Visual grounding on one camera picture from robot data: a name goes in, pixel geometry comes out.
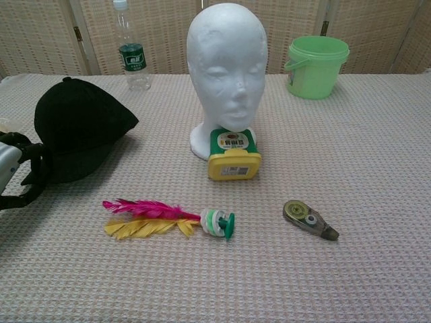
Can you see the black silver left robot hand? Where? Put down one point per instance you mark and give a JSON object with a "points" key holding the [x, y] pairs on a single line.
{"points": [[37, 165]]}

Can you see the black baseball cap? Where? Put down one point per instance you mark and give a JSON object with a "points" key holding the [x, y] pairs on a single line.
{"points": [[84, 124]]}

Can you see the white foam mannequin head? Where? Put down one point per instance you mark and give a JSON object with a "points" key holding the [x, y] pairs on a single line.
{"points": [[225, 50]]}

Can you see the pink yellow feather shuttlecock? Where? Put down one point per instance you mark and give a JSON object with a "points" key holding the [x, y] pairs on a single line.
{"points": [[151, 209]]}

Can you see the beige woven folding screen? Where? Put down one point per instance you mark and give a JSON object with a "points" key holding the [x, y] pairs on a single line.
{"points": [[50, 33]]}

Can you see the clear green-label water bottle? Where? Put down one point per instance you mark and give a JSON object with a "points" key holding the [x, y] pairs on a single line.
{"points": [[133, 60]]}

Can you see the green yellow plastic container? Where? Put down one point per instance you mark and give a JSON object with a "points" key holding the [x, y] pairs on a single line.
{"points": [[232, 168]]}

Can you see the grey correction tape dispenser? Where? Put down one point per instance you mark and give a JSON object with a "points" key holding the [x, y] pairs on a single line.
{"points": [[299, 215]]}

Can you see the light green plastic bucket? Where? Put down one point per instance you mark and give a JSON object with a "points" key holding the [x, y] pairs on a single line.
{"points": [[313, 77]]}

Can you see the pale woven tablecloth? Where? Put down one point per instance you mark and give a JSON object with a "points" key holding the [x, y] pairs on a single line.
{"points": [[336, 151]]}

